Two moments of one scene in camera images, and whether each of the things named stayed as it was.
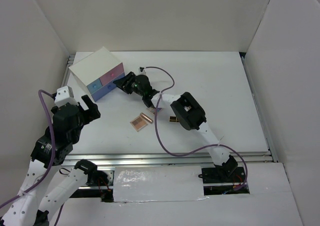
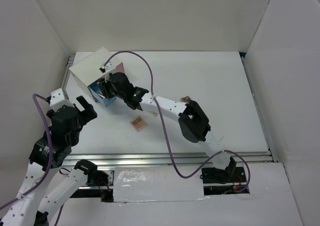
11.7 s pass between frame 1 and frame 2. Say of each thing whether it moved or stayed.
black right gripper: moved
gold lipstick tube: moved
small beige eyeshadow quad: stayed
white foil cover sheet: stayed
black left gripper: stayed
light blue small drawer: moved
